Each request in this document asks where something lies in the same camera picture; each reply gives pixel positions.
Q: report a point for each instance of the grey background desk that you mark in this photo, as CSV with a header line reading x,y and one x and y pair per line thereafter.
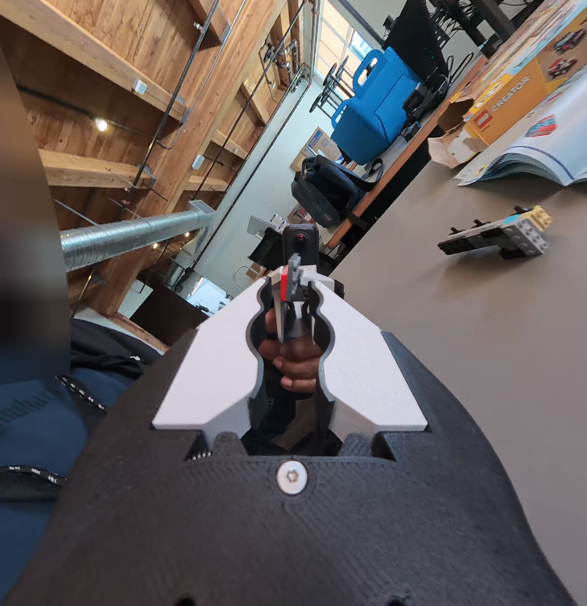
x,y
397,151

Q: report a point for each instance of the flat cardboard cartons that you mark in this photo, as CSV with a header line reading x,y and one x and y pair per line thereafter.
x,y
317,142

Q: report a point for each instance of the silver monitor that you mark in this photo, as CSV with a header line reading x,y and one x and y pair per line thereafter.
x,y
262,225

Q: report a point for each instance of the blue sweatshirt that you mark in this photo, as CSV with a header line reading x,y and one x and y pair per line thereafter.
x,y
28,426

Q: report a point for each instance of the open instruction booklet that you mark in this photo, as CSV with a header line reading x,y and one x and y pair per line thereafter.
x,y
535,151

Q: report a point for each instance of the black monitor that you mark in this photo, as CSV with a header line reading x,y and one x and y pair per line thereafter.
x,y
416,33

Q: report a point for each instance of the grey black brick assembly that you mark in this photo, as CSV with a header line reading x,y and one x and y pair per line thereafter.
x,y
520,232

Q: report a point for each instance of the person's left forearm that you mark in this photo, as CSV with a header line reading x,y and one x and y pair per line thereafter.
x,y
284,416

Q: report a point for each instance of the blue felt tote bag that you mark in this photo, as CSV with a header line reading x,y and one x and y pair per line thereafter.
x,y
374,118

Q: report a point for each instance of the dark grey brick plate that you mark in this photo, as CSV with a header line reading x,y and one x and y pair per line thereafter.
x,y
298,279

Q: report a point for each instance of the cluster of black stools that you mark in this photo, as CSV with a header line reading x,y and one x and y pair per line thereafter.
x,y
329,85

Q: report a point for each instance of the black camera gear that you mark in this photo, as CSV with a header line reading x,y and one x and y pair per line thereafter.
x,y
421,102

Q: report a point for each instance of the silver air duct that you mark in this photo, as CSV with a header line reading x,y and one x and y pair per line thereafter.
x,y
123,236

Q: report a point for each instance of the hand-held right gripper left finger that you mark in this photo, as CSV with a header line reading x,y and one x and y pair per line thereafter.
x,y
213,378

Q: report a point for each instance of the dark wall screen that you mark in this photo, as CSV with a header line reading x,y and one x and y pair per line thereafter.
x,y
170,317

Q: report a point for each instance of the person's left hand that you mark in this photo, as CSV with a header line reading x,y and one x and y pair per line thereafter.
x,y
293,369

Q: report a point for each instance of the dark blue backpack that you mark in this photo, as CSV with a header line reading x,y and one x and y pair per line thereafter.
x,y
326,189

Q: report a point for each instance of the red brick plate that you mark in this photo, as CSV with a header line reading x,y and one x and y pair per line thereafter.
x,y
287,284

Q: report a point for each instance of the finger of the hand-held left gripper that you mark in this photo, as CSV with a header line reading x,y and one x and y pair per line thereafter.
x,y
319,278
277,293

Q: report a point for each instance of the yellow toy brick box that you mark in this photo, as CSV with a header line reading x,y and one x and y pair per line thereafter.
x,y
511,94

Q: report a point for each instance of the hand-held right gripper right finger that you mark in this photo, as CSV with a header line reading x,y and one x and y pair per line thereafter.
x,y
369,378

